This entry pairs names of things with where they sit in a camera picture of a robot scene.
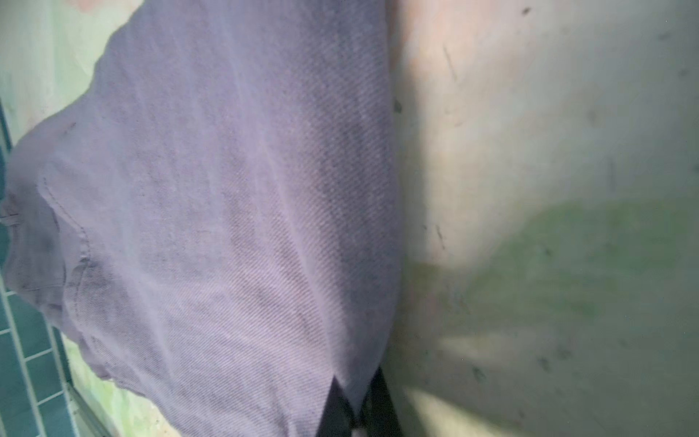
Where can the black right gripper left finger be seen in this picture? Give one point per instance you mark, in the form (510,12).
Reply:
(338,418)

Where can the purple trousers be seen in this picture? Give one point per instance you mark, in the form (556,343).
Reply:
(215,221)

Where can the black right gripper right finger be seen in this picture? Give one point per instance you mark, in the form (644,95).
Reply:
(378,417)

